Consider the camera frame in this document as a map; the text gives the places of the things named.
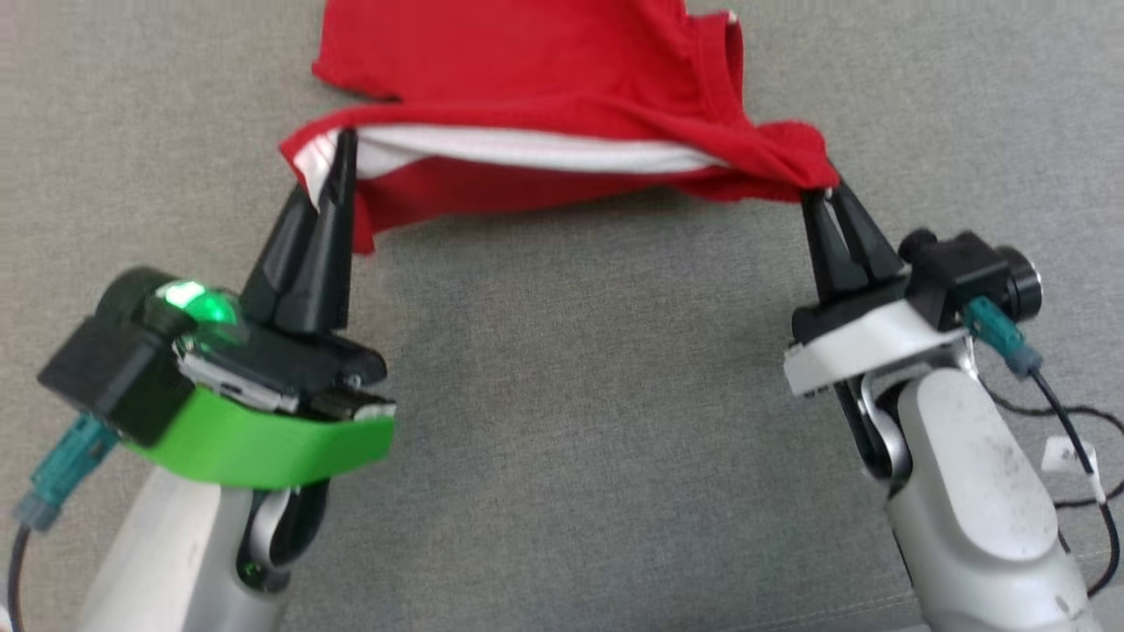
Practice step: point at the grey fabric sofa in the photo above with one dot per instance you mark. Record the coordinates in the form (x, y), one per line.
(571, 395)

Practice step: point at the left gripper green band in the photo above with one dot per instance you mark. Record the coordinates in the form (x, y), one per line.
(263, 439)

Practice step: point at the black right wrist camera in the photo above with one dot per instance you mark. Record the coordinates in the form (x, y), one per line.
(961, 268)

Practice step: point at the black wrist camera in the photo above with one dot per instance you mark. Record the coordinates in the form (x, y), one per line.
(105, 377)
(961, 268)

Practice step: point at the red shirt with white sleeves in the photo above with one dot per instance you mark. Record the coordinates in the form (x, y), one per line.
(527, 53)

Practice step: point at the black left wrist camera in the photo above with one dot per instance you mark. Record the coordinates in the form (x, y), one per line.
(105, 377)

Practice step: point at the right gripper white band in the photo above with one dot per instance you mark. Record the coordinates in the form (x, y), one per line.
(869, 351)

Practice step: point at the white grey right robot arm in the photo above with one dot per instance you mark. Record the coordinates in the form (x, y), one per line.
(975, 491)

